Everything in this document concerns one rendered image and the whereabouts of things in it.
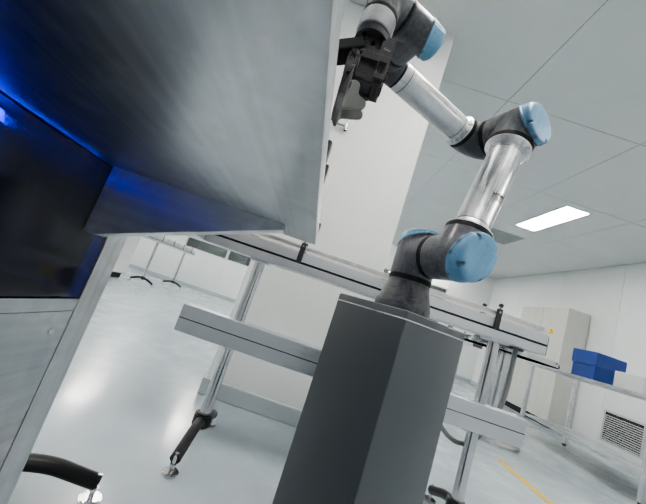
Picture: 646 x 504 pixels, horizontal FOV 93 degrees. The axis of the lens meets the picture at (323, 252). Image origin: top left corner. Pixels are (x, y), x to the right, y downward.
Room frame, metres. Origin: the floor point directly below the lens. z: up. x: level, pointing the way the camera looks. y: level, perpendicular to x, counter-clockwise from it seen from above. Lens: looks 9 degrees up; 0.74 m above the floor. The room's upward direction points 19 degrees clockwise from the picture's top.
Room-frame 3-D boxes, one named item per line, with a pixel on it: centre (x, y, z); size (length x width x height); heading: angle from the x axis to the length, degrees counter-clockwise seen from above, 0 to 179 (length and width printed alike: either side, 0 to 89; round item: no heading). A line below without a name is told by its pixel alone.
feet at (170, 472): (1.45, 0.26, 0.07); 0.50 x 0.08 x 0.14; 179
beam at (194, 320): (1.44, -0.29, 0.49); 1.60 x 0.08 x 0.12; 89
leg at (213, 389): (1.45, 0.26, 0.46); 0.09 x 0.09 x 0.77; 89
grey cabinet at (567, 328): (5.87, -4.61, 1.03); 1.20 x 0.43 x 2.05; 179
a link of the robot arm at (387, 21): (0.57, 0.05, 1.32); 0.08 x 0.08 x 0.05
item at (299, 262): (1.45, -0.14, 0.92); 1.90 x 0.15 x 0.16; 89
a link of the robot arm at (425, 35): (0.62, -0.04, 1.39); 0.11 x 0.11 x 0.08; 25
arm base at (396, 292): (0.85, -0.25, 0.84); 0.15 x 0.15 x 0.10
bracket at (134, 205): (0.58, 0.25, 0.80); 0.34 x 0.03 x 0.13; 89
